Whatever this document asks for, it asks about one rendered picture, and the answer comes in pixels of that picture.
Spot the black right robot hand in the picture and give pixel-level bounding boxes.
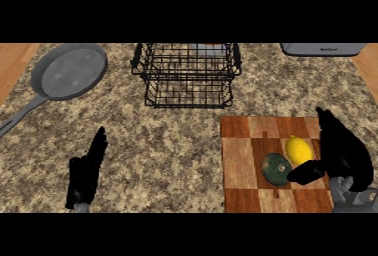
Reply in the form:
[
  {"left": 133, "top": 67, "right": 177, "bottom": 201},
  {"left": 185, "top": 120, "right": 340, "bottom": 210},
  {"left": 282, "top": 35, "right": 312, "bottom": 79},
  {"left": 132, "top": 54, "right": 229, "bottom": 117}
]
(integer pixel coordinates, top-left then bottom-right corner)
[{"left": 285, "top": 106, "right": 377, "bottom": 193}]

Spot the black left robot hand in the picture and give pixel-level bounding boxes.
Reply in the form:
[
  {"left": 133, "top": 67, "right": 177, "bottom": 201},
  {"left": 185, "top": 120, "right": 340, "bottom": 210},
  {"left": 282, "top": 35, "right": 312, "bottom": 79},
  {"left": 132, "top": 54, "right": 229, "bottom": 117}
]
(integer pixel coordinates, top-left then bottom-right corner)
[{"left": 64, "top": 125, "right": 109, "bottom": 211}]

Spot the yellow lemon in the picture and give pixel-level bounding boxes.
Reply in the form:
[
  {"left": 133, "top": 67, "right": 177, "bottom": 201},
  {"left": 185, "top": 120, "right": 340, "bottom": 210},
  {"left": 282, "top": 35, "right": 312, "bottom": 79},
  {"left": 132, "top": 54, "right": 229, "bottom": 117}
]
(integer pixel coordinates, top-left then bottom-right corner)
[{"left": 284, "top": 134, "right": 315, "bottom": 167}]

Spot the checkered wooden cutting board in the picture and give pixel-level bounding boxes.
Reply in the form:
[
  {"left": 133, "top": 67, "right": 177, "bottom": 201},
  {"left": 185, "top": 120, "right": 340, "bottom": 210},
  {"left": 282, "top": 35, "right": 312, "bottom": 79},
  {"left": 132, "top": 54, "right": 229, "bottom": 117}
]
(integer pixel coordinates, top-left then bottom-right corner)
[{"left": 219, "top": 116, "right": 335, "bottom": 214}]

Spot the dark green squash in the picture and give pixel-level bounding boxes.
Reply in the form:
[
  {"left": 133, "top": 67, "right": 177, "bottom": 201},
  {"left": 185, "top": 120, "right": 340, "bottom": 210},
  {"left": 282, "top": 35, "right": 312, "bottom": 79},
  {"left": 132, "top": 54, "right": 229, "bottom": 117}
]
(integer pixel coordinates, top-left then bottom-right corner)
[{"left": 260, "top": 152, "right": 294, "bottom": 187}]

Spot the grey frying pan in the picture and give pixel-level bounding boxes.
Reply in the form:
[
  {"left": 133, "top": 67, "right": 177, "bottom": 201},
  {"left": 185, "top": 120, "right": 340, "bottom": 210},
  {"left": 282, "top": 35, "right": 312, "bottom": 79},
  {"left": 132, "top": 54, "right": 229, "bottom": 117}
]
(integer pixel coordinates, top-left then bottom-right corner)
[{"left": 0, "top": 43, "right": 109, "bottom": 138}]

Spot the grey appliance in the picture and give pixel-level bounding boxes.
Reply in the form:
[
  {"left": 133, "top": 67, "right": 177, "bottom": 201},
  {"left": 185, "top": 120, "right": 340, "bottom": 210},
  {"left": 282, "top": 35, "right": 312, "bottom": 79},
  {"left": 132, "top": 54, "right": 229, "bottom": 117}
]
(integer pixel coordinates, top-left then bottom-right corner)
[{"left": 279, "top": 42, "right": 369, "bottom": 57}]

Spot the black tiered wire basket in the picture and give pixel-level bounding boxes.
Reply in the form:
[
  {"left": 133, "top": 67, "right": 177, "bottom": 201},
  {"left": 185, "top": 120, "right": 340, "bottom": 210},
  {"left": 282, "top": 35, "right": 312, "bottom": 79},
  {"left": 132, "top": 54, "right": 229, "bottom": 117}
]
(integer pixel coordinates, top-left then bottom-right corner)
[{"left": 130, "top": 42, "right": 244, "bottom": 110}]

